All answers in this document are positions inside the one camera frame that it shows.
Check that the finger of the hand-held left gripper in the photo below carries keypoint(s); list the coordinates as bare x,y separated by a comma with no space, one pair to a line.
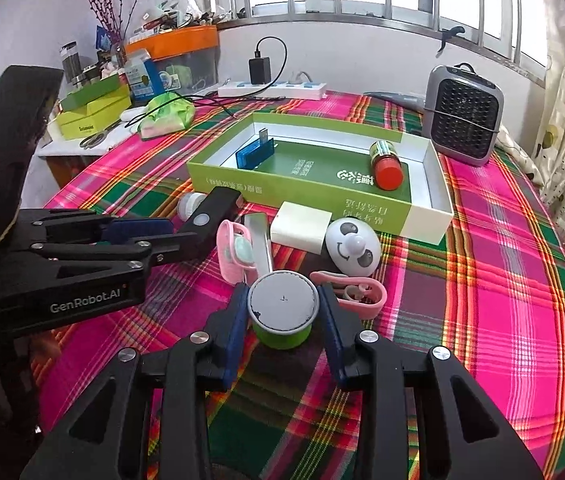
137,229
112,252

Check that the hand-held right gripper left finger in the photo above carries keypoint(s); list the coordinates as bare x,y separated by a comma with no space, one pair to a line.
233,332

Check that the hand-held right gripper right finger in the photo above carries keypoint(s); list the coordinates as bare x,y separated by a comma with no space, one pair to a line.
335,340

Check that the pink plastic clip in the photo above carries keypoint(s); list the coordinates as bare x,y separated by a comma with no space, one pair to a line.
357,302

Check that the green can with grey lid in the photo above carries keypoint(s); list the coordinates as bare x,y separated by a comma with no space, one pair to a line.
282,300

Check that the pink clip with teal disc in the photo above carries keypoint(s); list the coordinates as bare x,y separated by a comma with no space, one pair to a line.
235,255

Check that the black shaver with white head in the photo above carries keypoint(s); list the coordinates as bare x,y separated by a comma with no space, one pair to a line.
215,215

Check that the white panda egg toy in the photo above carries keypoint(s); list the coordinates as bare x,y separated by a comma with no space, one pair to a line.
352,250

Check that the green cardboard box tray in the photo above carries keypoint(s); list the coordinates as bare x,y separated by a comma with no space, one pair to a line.
312,172

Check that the scissors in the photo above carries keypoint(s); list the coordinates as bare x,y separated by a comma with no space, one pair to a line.
95,139

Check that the yellow-green cardboard box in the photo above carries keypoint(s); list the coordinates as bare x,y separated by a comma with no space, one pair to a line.
92,112

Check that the silver lidded jar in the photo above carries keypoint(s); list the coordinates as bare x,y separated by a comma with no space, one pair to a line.
71,62

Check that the cream white rectangular box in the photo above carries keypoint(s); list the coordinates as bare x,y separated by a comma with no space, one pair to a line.
300,227

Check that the green plastic bag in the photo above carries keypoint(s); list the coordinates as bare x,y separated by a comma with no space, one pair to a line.
167,115

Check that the blue ribbed plastic case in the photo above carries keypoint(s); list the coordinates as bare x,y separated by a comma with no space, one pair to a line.
255,155

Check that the blue printed carton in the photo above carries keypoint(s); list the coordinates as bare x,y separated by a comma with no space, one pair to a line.
142,77

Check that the purple dried flower branches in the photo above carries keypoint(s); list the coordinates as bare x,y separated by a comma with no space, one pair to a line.
107,5

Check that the plaid tablecloth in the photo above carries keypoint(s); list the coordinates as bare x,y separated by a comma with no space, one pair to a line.
492,285

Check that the clear container with orange lid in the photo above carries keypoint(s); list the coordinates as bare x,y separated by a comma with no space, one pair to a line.
182,55

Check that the brown bottle with red cap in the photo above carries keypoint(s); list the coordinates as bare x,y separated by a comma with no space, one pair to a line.
387,167

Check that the white power strip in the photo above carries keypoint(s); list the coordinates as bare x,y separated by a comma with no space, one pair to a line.
272,91

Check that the black charger plug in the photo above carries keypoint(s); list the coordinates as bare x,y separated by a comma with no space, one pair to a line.
260,69

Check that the clutter of small tools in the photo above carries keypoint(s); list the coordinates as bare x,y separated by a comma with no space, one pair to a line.
177,17

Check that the grey plastic nozzle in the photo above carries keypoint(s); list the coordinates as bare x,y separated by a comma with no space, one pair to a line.
395,100

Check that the grey desktop fan heater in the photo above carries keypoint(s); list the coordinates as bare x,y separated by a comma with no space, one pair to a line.
464,115

